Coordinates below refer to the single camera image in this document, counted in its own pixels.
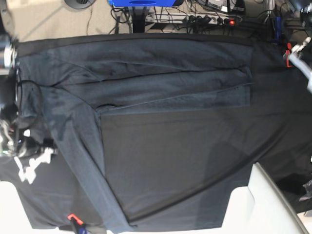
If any white power strip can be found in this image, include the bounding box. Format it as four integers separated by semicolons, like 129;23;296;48
145;12;243;26

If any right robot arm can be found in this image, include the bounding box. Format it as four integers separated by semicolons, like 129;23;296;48
0;0;58;184

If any red black clamp right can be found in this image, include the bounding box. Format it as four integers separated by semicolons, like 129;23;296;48
283;42;295;68

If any black table leg post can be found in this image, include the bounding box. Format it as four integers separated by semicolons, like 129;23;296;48
128;7;150;33

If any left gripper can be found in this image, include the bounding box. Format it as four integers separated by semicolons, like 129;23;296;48
289;37;312;93

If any blue box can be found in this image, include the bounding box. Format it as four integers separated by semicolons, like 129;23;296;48
108;0;175;7

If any black table cloth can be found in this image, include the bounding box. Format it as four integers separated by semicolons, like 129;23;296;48
0;34;312;234

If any red blue clamp bottom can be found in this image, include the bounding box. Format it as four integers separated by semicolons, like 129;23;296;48
67;214;89;234

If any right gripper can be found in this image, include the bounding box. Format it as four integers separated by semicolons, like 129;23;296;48
0;104;58;184

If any white chair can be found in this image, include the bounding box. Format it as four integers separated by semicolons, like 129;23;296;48
202;162;310;234

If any black round chair base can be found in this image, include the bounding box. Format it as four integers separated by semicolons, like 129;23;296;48
64;0;96;10

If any dark grey T-shirt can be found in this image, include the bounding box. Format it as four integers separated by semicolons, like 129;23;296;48
19;39;253;233

